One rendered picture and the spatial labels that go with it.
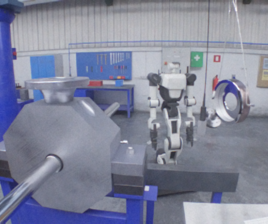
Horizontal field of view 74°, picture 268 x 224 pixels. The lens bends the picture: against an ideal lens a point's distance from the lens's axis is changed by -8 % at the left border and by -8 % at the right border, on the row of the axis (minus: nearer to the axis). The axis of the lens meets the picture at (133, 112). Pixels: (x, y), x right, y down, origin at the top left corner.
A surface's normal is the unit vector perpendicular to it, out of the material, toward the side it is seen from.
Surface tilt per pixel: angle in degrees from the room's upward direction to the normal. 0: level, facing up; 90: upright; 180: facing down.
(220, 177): 90
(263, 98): 90
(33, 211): 90
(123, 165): 90
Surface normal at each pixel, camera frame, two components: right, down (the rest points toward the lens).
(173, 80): 0.18, 0.24
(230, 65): -0.17, 0.24
